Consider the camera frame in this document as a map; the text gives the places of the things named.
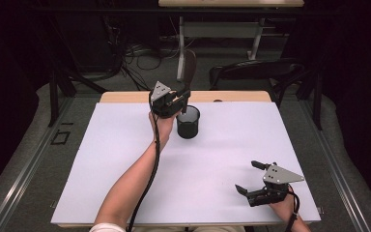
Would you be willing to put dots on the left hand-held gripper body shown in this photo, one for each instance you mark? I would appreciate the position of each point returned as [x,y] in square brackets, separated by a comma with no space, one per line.
[162,100]

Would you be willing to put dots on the black mesh pen cup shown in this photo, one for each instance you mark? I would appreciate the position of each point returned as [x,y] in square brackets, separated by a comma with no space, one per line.
[188,125]

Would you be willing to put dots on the white table sheet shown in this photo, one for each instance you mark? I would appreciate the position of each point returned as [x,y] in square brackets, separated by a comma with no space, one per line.
[212,161]

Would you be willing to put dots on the black chair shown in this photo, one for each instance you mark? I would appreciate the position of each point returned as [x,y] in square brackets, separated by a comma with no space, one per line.
[257,71]

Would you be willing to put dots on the black tape square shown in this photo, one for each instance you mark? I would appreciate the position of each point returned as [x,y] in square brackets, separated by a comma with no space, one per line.
[60,137]

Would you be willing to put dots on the white-legged wooden desk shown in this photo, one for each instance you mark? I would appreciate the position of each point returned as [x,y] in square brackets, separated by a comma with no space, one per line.
[225,29]

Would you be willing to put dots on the person's left hand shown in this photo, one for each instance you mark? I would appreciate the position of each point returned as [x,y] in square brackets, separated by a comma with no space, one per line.
[164,127]

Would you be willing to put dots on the white sleeve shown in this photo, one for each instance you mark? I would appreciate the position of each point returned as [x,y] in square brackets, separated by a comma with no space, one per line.
[107,228]

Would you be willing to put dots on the wooden table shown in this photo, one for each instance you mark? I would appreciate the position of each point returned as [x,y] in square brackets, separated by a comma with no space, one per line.
[232,96]

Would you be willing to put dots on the black spatula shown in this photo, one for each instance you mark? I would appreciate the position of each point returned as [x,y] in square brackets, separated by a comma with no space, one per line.
[190,69]

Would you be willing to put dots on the person's right hand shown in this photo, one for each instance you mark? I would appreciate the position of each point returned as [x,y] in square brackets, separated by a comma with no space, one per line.
[283,209]

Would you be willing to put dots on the black tape strip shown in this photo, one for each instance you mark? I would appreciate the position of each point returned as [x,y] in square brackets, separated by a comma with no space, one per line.
[67,123]

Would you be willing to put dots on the metal floor rail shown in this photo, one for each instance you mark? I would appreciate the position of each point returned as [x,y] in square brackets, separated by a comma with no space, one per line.
[29,167]
[335,167]

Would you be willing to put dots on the black metal stand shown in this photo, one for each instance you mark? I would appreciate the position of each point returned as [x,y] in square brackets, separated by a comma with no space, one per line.
[317,100]
[54,96]

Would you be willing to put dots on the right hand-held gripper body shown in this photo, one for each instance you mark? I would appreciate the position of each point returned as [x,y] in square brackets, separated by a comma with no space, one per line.
[278,182]

